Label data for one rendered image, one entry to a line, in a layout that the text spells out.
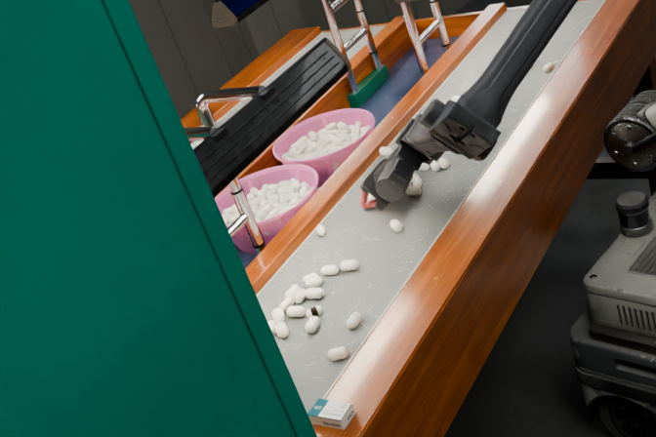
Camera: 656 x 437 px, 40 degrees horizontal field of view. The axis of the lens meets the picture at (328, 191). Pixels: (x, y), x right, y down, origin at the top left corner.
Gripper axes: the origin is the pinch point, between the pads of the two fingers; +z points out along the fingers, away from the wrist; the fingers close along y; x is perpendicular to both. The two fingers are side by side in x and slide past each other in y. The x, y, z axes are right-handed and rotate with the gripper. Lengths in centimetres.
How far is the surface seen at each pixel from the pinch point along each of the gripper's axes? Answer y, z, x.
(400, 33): -99, 34, -24
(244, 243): 9.7, 24.7, -14.0
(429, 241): 10.1, -14.4, 13.5
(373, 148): -22.0, 6.9, -6.4
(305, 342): 41.3, -6.9, 7.3
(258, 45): -144, 119, -72
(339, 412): 59, -25, 16
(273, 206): -0.8, 20.9, -14.8
